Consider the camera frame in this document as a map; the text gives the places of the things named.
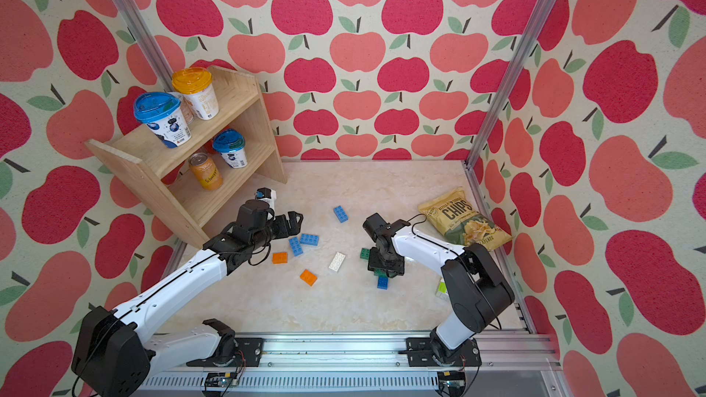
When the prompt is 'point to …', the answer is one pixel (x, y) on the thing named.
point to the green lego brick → (365, 254)
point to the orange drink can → (205, 171)
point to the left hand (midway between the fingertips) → (294, 222)
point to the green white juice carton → (441, 290)
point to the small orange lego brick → (279, 257)
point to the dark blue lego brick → (382, 282)
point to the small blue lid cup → (231, 144)
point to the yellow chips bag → (454, 214)
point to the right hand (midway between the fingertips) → (382, 274)
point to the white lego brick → (336, 261)
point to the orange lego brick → (309, 277)
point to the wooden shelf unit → (190, 187)
